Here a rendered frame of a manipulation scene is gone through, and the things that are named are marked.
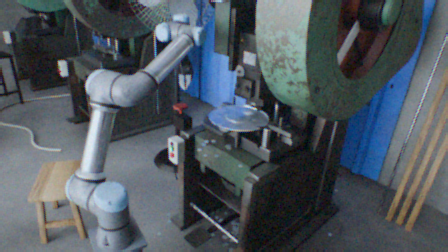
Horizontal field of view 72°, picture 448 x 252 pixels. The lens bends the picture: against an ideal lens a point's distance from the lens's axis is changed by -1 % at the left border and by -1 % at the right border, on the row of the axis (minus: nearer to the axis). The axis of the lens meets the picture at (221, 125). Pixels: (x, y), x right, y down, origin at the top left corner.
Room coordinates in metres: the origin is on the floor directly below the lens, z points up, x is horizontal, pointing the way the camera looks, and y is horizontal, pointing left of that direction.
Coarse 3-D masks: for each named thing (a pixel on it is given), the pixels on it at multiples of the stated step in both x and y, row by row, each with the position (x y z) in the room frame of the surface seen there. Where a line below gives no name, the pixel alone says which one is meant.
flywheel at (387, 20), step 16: (352, 0) 1.11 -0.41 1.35; (368, 0) 1.08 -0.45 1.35; (384, 0) 1.06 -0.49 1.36; (400, 0) 1.10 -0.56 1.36; (352, 16) 1.11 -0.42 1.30; (368, 16) 1.07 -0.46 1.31; (384, 16) 1.06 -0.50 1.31; (352, 32) 1.08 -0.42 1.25; (368, 32) 1.30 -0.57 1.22; (384, 32) 1.35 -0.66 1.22; (352, 48) 1.22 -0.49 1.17; (368, 48) 1.33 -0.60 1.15; (384, 48) 1.34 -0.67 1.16; (352, 64) 1.24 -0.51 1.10; (368, 64) 1.29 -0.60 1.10
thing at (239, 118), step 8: (216, 112) 1.42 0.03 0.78; (224, 112) 1.43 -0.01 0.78; (232, 112) 1.42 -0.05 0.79; (240, 112) 1.42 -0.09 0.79; (248, 112) 1.44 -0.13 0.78; (256, 112) 1.45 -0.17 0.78; (216, 120) 1.33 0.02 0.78; (224, 120) 1.33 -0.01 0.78; (232, 120) 1.33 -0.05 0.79; (240, 120) 1.33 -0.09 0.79; (248, 120) 1.34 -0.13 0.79; (256, 120) 1.35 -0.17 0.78; (264, 120) 1.36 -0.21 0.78; (224, 128) 1.25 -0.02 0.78; (232, 128) 1.25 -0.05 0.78; (240, 128) 1.26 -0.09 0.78; (248, 128) 1.26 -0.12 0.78; (256, 128) 1.27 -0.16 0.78
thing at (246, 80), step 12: (240, 36) 1.45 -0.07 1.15; (252, 36) 1.40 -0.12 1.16; (240, 48) 1.45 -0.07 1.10; (252, 48) 1.40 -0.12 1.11; (240, 60) 1.45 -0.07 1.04; (252, 60) 1.39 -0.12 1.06; (240, 72) 1.42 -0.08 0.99; (252, 72) 1.39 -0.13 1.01; (240, 84) 1.39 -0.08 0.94; (252, 84) 1.35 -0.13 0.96; (264, 84) 1.38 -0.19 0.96; (252, 96) 1.36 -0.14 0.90; (264, 96) 1.38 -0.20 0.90
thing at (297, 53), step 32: (288, 0) 0.89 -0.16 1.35; (320, 0) 0.87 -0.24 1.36; (416, 0) 1.40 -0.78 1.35; (256, 32) 0.97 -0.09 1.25; (288, 32) 0.89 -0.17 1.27; (320, 32) 0.89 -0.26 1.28; (416, 32) 1.50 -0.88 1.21; (288, 64) 0.91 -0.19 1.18; (320, 64) 0.92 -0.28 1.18; (384, 64) 1.29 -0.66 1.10; (288, 96) 0.99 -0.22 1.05; (320, 96) 0.94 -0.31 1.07; (352, 96) 1.12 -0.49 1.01
